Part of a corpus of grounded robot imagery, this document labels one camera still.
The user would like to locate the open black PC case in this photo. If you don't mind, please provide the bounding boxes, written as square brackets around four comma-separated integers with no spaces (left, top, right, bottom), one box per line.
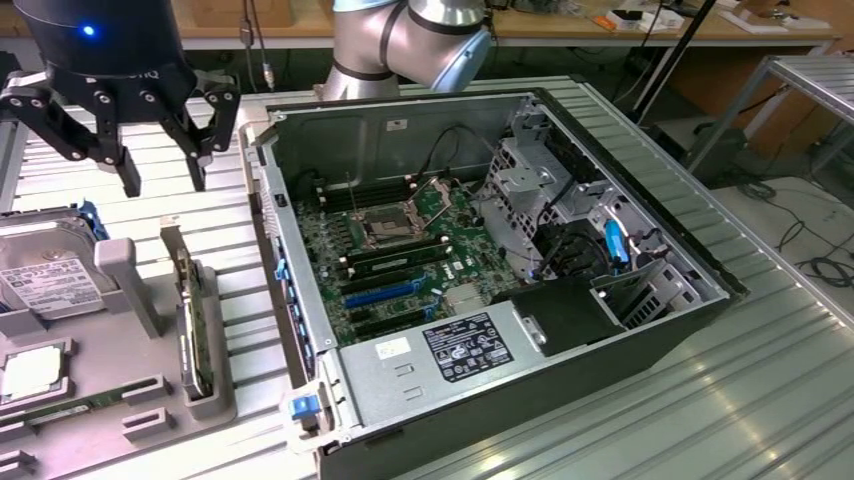
[237,85,749,480]

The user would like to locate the blue disk wire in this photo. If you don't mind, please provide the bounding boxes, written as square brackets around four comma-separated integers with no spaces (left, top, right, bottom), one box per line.
[604,218,633,274]

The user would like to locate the silver chipset heat sink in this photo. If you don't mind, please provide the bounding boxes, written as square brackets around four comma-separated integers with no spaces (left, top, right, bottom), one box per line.
[445,285,493,314]

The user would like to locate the black RAM slot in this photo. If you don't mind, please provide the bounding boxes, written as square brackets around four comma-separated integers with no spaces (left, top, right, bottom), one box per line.
[321,187,420,207]
[319,177,417,195]

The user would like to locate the green graphics card black fan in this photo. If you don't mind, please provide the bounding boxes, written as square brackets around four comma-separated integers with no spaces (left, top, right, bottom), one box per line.
[158,213,222,402]

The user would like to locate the metal socket cover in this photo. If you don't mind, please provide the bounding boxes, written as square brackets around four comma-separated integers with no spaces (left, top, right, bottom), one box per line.
[405,175,461,226]

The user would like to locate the black looped wire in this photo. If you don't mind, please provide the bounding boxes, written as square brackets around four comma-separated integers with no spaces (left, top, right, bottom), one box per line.
[426,124,501,177]

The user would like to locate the blue case latch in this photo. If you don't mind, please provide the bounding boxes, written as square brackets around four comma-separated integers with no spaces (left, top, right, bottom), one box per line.
[286,395,322,421]

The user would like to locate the grey parts rack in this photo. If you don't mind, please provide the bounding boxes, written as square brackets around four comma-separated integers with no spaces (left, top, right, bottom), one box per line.
[0,237,241,480]

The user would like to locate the hard disk with blue rails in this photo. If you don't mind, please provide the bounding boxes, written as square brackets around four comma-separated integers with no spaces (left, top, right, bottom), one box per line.
[0,198,113,322]

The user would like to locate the white and black box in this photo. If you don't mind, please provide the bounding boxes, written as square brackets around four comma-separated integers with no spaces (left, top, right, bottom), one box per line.
[610,8,686,31]

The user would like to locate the silver CPU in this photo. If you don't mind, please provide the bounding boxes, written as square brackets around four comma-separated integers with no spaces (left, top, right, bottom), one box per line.
[0,345,69,401]

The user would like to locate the black stand pole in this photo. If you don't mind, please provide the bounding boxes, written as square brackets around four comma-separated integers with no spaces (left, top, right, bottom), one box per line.
[630,0,720,124]

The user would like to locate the green RAM stick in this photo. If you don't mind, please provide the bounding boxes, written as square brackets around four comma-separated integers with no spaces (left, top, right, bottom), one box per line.
[0,389,127,431]

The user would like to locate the silver disk bay cage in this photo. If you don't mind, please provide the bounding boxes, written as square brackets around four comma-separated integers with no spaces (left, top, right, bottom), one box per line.
[478,135,642,261]

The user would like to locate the silver power supply with label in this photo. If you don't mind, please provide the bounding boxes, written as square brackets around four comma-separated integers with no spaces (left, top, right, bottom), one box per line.
[337,299,549,431]

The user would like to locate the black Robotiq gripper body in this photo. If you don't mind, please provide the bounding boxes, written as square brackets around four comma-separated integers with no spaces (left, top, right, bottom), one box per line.
[13,0,201,125]

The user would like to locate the black wire bundle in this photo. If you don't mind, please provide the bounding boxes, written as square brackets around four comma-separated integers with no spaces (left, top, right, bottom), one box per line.
[530,222,613,284]

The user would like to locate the silver vented metal bracket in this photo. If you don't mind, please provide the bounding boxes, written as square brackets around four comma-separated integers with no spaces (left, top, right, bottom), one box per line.
[589,257,710,334]

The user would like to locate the black expansion slot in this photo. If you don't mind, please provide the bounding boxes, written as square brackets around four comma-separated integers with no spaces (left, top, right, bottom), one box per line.
[354,317,433,340]
[348,305,429,327]
[338,271,421,297]

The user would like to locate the thin grey hanging cable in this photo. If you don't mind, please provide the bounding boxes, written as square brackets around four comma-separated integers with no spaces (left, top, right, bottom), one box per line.
[243,0,277,92]

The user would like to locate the aluminium frame table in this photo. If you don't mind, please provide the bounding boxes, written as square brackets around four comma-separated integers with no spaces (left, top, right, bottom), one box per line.
[686,52,854,176]

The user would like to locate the black floor cables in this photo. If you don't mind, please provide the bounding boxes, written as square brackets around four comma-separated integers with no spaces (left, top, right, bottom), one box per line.
[733,179,854,292]

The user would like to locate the thin metal locking lever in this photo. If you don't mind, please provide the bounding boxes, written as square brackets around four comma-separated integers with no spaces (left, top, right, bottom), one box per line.
[345,171,368,217]

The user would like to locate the wooden desk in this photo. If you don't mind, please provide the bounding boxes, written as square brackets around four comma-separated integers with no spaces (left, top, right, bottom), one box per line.
[0,0,844,106]

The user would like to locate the blue card retention latch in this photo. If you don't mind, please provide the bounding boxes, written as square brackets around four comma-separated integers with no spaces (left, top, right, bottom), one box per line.
[270,237,319,374]

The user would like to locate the flat white item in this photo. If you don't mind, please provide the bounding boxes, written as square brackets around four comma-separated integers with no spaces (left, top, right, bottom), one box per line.
[717,7,793,35]

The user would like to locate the black equipment box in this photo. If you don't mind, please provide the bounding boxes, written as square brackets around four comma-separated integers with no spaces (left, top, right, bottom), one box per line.
[650,117,749,181]

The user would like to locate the CPU socket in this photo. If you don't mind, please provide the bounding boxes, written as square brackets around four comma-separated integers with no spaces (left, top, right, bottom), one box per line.
[350,207,429,249]

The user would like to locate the black plastic air duct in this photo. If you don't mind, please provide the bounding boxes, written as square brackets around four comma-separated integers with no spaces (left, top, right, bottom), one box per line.
[493,277,629,359]

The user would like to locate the green motherboard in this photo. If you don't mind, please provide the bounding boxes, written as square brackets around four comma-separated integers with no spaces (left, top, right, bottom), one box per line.
[290,172,529,349]

